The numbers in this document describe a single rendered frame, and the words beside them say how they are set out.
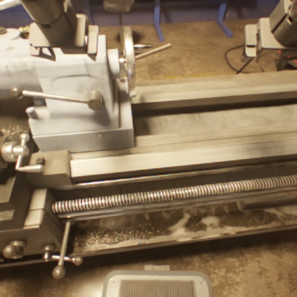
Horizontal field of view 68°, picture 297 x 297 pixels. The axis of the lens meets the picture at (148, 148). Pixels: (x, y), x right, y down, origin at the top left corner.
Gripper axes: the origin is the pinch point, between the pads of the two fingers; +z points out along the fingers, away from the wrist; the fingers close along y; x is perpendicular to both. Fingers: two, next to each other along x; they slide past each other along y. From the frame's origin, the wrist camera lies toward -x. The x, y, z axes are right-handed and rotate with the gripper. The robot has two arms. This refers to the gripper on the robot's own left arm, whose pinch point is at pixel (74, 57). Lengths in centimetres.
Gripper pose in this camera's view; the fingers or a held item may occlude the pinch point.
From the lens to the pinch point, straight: 59.8
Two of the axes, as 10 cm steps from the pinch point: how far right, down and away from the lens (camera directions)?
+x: -0.1, 9.9, -1.6
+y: -10.0, -0.1, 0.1
